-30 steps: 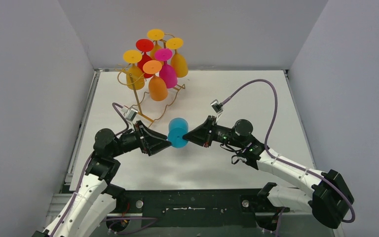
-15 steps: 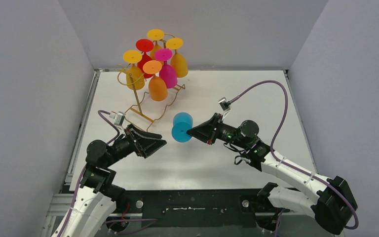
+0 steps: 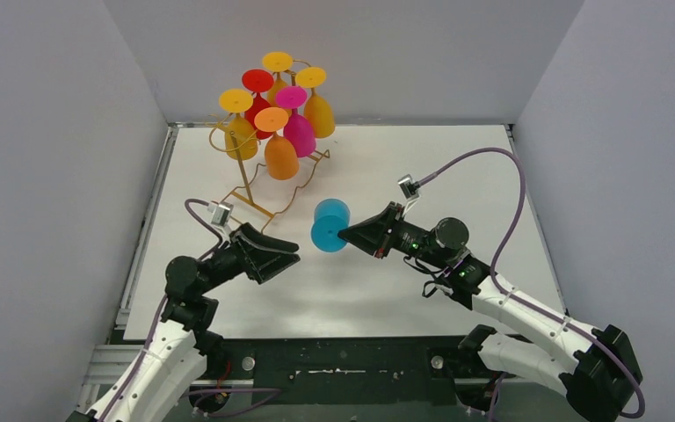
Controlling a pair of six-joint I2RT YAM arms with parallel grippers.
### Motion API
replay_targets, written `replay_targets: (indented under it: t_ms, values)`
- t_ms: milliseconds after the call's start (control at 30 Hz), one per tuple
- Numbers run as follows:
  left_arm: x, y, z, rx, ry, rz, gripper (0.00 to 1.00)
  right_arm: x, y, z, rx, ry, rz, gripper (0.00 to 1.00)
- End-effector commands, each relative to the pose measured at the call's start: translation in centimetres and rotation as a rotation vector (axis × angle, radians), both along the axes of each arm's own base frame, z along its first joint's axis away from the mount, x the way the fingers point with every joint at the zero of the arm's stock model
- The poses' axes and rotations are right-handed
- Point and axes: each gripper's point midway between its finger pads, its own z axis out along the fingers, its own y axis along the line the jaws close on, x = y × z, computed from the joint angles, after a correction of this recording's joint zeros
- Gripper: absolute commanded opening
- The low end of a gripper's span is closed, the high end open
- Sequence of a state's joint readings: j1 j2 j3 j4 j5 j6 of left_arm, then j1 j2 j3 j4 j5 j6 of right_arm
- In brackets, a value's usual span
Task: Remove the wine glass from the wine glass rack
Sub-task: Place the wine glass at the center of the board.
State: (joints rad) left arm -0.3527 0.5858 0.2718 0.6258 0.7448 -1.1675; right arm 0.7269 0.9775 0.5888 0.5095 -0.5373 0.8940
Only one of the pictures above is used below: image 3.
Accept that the orange plastic wine glass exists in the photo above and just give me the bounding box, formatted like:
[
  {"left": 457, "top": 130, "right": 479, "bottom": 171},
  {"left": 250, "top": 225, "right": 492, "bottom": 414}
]
[{"left": 254, "top": 106, "right": 299, "bottom": 180}]

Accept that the yellow front-left wine glass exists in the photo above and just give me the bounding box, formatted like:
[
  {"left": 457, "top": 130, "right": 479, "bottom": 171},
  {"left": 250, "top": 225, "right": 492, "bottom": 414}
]
[{"left": 219, "top": 89, "right": 258, "bottom": 161}]

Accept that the gold wire glass rack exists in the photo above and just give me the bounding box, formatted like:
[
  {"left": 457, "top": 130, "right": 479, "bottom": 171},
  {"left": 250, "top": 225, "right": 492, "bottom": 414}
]
[{"left": 204, "top": 58, "right": 331, "bottom": 239}]

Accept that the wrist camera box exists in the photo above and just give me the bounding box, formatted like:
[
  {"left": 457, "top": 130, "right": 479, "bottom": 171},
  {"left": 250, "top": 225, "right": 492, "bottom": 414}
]
[
  {"left": 397, "top": 174, "right": 420, "bottom": 203},
  {"left": 207, "top": 201, "right": 234, "bottom": 228}
]

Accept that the yellow right wine glass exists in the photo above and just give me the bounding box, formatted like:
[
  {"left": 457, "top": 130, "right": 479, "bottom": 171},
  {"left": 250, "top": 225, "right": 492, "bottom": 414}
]
[{"left": 295, "top": 66, "right": 336, "bottom": 139}]

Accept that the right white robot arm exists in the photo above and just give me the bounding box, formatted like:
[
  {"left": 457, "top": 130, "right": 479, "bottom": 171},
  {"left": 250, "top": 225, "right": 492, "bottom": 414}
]
[{"left": 337, "top": 202, "right": 645, "bottom": 421}]

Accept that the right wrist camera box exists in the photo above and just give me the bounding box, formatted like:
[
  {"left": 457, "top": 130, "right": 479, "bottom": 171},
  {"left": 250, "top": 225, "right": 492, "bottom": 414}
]
[{"left": 397, "top": 174, "right": 420, "bottom": 203}]

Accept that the red plastic wine glass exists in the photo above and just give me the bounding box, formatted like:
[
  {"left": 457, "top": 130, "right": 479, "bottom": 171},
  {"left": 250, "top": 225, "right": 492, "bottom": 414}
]
[{"left": 242, "top": 69, "right": 274, "bottom": 140}]

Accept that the magenta plastic wine glass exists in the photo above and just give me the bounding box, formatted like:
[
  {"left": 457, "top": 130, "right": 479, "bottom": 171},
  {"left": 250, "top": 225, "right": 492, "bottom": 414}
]
[{"left": 275, "top": 86, "right": 316, "bottom": 157}]

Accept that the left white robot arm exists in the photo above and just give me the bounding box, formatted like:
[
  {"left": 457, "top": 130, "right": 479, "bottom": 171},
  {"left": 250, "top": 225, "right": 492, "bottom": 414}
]
[{"left": 69, "top": 223, "right": 300, "bottom": 421}]

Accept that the black base frame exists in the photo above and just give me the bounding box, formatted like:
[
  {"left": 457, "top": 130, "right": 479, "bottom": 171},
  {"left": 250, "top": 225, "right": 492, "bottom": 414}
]
[{"left": 188, "top": 336, "right": 501, "bottom": 417}]

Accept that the yellow back wine glass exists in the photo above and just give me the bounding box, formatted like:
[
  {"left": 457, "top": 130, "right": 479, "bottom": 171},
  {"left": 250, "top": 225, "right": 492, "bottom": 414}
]
[{"left": 261, "top": 51, "right": 294, "bottom": 106}]

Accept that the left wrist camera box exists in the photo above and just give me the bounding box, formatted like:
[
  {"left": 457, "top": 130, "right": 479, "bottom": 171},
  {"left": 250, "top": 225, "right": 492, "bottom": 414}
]
[{"left": 207, "top": 201, "right": 234, "bottom": 228}]

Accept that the blue plastic wine glass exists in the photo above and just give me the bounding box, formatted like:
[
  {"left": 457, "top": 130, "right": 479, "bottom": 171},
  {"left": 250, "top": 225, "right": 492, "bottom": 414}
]
[{"left": 310, "top": 198, "right": 351, "bottom": 253}]

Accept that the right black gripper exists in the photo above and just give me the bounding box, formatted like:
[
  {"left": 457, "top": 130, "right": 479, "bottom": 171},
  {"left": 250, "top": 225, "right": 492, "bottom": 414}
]
[{"left": 340, "top": 200, "right": 451, "bottom": 269}]

